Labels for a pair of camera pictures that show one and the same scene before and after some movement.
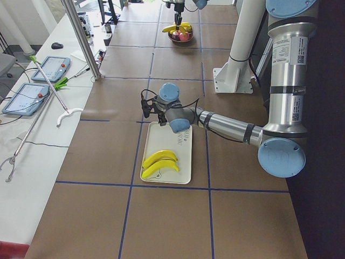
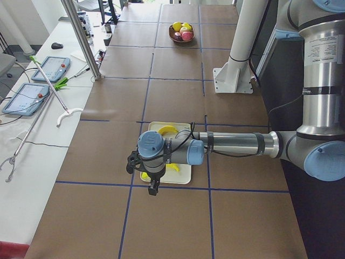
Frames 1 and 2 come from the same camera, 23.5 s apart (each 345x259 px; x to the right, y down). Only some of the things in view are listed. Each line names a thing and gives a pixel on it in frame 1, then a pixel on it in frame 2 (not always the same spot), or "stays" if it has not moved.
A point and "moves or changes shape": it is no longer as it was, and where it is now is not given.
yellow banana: x=185 y=27 to x=165 y=128
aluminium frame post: x=81 y=39 stays
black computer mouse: x=56 y=46 stays
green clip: x=61 y=83 stays
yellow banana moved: x=160 y=155 moves or changes shape
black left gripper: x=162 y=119 to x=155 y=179
